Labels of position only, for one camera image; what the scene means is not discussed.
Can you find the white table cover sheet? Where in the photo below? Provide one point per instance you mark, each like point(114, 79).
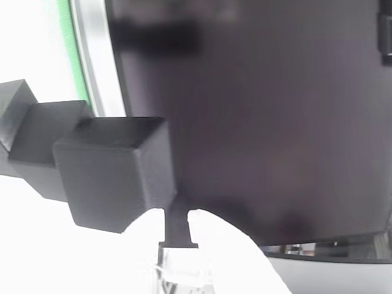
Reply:
point(24, 46)

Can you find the black cube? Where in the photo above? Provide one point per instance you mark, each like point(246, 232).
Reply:
point(107, 183)
point(15, 101)
point(39, 137)

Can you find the green tape strip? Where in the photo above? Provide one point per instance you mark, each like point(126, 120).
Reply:
point(73, 46)

